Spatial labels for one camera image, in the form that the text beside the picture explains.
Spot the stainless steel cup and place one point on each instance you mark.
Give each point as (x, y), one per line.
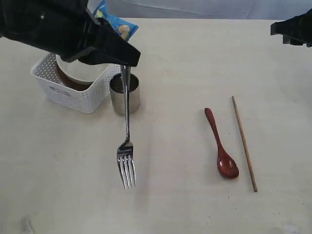
(117, 94)

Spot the white perforated plastic basket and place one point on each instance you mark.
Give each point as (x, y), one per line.
(85, 101)

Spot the white ceramic bowl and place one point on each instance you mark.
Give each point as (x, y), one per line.
(80, 72)

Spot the blue chips bag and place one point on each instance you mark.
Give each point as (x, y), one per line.
(124, 28)

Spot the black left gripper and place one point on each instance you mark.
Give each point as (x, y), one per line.
(57, 26)

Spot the red-brown wooden spoon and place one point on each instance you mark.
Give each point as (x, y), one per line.
(225, 164)

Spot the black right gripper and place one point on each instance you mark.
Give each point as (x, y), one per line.
(296, 31)

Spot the wooden chopstick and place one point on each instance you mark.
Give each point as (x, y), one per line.
(247, 155)

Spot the stainless steel fork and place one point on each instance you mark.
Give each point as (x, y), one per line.
(125, 158)

